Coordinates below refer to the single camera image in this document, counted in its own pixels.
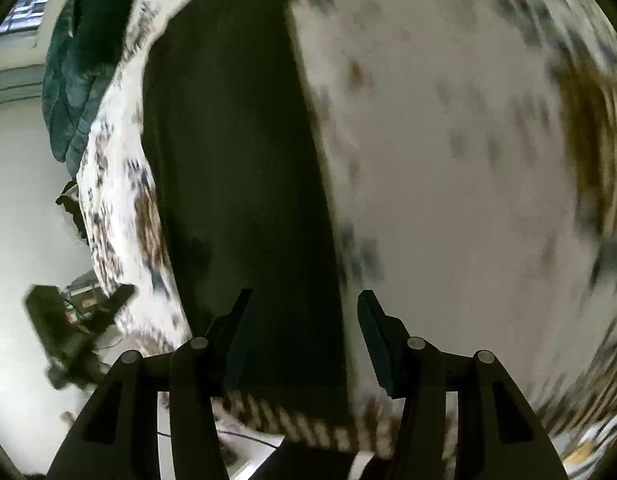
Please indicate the spotted printed blanket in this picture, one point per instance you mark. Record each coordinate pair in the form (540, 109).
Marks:
(448, 170)

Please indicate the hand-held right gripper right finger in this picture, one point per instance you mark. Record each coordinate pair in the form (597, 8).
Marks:
(381, 347)

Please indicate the dark cloth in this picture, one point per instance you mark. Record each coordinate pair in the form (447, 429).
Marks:
(238, 160)

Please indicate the dark green quilt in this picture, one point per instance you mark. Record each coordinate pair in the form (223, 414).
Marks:
(76, 85)

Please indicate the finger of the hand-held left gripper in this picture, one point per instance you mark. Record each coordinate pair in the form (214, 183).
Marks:
(119, 297)

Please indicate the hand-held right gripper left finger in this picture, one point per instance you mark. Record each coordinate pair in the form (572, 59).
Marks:
(238, 347)

